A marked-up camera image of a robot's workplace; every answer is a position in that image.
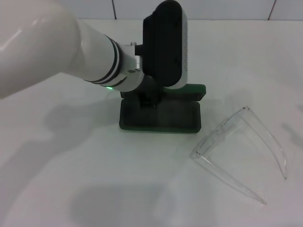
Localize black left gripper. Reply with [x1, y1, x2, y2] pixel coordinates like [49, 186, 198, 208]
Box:
[136, 75, 167, 110]

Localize green glasses case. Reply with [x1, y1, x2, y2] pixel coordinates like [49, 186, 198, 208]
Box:
[118, 83, 207, 136]

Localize clear transparent glasses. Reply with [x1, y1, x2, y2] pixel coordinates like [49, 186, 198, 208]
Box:
[189, 105, 288, 205]

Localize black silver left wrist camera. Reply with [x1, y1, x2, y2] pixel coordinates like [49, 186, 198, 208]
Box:
[142, 1, 189, 90]

